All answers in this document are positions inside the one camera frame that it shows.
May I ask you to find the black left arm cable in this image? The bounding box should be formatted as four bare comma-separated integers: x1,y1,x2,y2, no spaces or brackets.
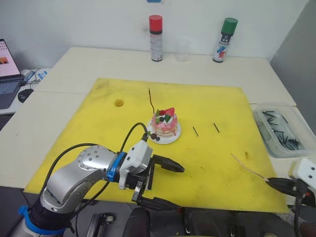
38,122,151,198

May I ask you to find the red cap spray can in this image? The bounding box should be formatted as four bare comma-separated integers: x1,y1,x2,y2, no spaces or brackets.
149,14,164,62

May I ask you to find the yellow foam mat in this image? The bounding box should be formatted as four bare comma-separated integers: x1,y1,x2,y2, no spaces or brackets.
23,78,289,213

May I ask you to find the black computer mouse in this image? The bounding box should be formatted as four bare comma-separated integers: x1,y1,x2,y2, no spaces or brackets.
18,88,34,103

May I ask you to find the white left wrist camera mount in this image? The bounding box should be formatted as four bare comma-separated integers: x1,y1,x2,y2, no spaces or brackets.
118,141,154,190

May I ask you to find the pink layered strawberry cake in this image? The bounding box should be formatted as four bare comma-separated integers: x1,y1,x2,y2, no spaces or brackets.
152,107,179,138

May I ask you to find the clear plastic container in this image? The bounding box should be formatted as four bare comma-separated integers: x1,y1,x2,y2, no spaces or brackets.
252,102,316,159

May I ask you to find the thin black desk cable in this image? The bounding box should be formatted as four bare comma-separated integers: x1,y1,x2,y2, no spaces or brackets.
24,69,42,90

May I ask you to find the thin dark sparkler candle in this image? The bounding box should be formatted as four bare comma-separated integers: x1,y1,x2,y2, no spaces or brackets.
148,87,157,116

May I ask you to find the black metal bracket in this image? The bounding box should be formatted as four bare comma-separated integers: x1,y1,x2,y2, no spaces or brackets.
88,213,117,237

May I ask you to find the clear plastic cup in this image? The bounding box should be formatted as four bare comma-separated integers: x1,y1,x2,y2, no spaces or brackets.
174,39,190,62

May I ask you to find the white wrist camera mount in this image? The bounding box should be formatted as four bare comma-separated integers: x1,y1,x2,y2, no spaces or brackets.
289,158,316,190
118,141,154,190

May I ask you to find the open grey laptop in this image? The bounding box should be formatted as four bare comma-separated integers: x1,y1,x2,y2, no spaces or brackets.
0,39,24,111

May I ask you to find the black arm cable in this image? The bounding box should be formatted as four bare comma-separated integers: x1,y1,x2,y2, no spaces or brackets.
38,122,151,198
293,194,305,237

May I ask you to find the wide dark shape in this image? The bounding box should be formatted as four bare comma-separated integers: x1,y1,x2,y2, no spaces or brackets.
181,207,296,237

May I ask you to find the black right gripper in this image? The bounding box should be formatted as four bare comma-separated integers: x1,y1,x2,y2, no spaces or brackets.
267,177,316,207

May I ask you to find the white round plate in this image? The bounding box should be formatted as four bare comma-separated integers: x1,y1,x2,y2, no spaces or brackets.
147,119,183,146

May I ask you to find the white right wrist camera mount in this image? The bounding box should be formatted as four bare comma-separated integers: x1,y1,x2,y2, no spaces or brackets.
289,158,316,190

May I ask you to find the green cap spray can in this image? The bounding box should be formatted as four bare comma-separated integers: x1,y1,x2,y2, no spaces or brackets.
212,17,239,63

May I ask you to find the dark reddish rounded shape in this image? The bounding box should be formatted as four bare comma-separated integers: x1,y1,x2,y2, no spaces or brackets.
298,221,316,237

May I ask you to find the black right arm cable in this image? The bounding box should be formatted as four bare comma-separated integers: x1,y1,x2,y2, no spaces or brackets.
293,194,305,237

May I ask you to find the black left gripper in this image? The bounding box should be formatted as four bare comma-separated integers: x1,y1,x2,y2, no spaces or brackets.
120,155,186,211

